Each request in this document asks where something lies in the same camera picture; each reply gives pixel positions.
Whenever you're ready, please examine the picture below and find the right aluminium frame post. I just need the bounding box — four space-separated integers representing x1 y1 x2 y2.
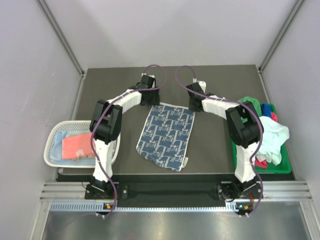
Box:
257 0 306 75

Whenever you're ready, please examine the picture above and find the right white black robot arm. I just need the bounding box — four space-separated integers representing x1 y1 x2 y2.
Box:
186 81 263 198

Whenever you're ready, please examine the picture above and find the blue towel in bin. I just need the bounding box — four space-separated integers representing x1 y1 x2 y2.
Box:
260 104 273 118

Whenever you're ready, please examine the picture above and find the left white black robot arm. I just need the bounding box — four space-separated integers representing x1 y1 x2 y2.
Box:
86 73 160 199

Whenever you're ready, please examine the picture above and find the pink bunny towel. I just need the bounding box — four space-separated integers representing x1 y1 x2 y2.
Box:
61 132 95 160

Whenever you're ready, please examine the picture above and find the aluminium frame post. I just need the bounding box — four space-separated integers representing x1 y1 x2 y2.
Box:
36 0 85 76
257 0 306 75

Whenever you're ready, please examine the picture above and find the cream lettered folded towel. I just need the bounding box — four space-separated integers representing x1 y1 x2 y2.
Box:
65 131 82 138

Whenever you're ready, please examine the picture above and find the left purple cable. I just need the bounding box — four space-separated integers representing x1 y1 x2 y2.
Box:
89 64 168 217

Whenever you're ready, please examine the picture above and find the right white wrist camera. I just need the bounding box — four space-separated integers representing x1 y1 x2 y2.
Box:
193 78 207 93

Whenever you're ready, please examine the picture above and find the white perforated plastic basket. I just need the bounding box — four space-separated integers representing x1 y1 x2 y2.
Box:
43 120 121 168

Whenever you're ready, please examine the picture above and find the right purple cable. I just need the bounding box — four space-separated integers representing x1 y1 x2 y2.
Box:
175 65 265 218

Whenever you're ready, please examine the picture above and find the green plastic bin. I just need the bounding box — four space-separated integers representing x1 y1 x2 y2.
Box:
231 103 292 174

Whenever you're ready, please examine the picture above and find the green towel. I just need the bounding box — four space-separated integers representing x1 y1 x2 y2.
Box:
238 96 262 116

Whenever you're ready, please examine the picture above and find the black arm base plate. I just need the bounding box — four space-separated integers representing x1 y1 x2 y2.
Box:
84 181 263 208

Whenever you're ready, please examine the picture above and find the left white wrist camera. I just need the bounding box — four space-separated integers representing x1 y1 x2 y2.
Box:
141 72 155 78

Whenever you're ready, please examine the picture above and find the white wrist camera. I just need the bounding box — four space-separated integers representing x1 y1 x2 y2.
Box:
193 78 207 93
141 72 155 78

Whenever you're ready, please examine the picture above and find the blue white patterned towel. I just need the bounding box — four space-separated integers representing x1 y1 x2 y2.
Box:
136 102 196 172

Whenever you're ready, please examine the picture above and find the left aluminium frame post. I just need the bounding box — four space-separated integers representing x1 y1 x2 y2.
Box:
36 0 85 76

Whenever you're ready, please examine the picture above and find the white mint towel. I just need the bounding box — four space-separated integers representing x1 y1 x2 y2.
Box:
255 116 290 166

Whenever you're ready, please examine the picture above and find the grey slotted cable duct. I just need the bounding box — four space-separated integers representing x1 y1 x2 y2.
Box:
50 201 250 213

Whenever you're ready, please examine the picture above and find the purple cable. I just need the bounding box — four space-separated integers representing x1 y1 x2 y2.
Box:
175 65 265 218
89 64 168 217

